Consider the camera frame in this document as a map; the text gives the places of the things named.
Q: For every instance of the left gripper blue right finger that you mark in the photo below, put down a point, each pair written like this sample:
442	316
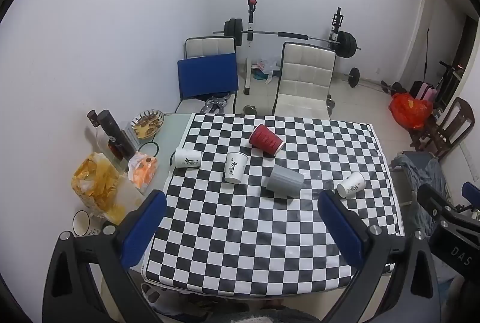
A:
472	194

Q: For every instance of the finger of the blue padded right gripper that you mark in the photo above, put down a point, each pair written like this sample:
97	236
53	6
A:
412	293

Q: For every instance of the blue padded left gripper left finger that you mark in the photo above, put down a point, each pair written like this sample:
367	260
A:
70	293

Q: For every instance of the white printed cup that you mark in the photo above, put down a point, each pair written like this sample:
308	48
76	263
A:
349	187
187	158
234	167

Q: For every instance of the grey ribbed cup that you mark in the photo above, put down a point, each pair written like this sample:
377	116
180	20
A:
286	182

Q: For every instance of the red paper cup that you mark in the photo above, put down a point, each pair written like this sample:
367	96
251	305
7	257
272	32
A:
264	139

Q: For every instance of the blue grey cloth pile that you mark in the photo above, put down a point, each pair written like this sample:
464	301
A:
409	170

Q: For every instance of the white mug with print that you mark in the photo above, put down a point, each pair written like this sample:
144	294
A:
85	224

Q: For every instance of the yellow snack bag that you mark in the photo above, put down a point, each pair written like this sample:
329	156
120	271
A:
104	190

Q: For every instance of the orange snack packet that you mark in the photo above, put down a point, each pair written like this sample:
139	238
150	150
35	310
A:
141	170

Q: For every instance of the dark wooden chair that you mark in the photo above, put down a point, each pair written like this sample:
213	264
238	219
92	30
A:
441	138

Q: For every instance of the black cylindrical bottle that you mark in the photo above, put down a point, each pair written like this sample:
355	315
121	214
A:
111	139

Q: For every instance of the orange red plastic bag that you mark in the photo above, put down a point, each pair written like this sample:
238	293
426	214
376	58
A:
410	113

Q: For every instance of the glass bowl with snacks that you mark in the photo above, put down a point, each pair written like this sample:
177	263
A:
147	124

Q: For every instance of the black white checkered tablecloth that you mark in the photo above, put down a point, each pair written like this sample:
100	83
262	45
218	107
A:
242	240

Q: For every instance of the white cushioned chair right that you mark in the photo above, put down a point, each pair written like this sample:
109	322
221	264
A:
303	85

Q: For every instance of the white chair with blue pad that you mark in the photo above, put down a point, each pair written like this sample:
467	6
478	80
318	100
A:
208	76

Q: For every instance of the barbell with black plates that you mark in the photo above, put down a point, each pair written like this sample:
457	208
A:
344	46

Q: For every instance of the white weight bench rack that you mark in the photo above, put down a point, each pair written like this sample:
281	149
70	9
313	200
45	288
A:
337	21

